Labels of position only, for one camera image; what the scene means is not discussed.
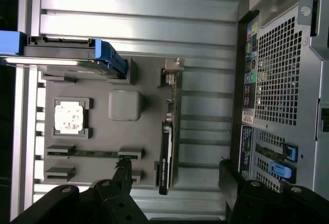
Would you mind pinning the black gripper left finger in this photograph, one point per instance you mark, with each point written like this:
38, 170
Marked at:
123, 172

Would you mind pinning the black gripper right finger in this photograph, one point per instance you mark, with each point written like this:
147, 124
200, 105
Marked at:
231, 180

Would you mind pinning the green RAM stick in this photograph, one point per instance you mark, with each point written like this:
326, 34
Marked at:
97, 153

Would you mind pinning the grey parts rack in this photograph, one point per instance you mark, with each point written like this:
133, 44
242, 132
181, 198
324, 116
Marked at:
102, 136

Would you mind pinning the silver CPU chip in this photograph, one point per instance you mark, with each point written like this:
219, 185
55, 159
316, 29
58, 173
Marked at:
69, 117

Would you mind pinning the open grey PC case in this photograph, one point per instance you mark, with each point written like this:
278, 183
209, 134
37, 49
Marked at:
277, 80

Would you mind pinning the hard disk with blue carrier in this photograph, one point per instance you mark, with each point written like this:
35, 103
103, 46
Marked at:
59, 54

